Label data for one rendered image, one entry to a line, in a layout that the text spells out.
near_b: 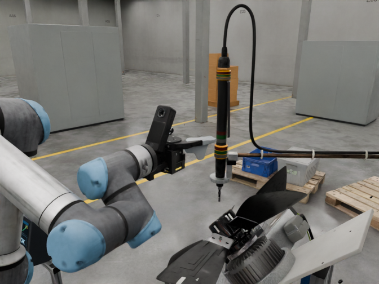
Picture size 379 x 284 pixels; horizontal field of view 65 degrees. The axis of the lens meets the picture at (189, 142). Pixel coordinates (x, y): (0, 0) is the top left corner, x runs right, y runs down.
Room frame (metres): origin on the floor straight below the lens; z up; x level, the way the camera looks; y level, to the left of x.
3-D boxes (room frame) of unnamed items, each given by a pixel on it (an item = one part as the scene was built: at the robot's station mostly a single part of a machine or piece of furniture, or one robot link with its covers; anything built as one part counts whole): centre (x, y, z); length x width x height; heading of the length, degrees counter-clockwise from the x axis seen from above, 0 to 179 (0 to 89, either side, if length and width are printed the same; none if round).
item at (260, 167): (4.03, -1.08, 0.25); 0.60 x 0.41 x 0.22; 141
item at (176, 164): (0.69, 0.07, 1.62); 0.12 x 0.08 x 0.09; 143
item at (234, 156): (0.93, -0.11, 1.49); 0.09 x 0.07 x 0.10; 88
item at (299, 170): (3.72, -1.48, 0.31); 0.60 x 0.42 x 0.33; 141
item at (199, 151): (0.73, -0.03, 1.63); 0.09 x 0.03 x 0.06; 107
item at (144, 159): (0.62, 0.12, 1.63); 0.08 x 0.05 x 0.08; 53
